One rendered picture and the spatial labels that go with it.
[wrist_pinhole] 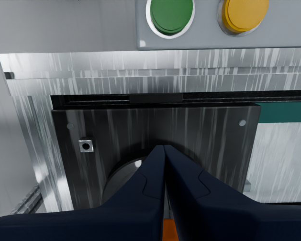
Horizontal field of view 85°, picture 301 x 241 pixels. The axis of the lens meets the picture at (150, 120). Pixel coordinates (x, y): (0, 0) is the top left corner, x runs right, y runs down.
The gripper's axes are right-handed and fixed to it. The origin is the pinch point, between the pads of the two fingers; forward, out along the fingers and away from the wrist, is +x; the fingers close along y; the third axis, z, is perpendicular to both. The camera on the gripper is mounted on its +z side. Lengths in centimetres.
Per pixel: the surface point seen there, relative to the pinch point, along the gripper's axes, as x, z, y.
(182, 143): 12.6, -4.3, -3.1
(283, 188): 18.0, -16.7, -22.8
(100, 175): 12.6, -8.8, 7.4
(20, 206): 13.5, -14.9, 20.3
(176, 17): 12.4, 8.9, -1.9
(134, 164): 10.6, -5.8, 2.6
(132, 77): 13.6, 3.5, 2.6
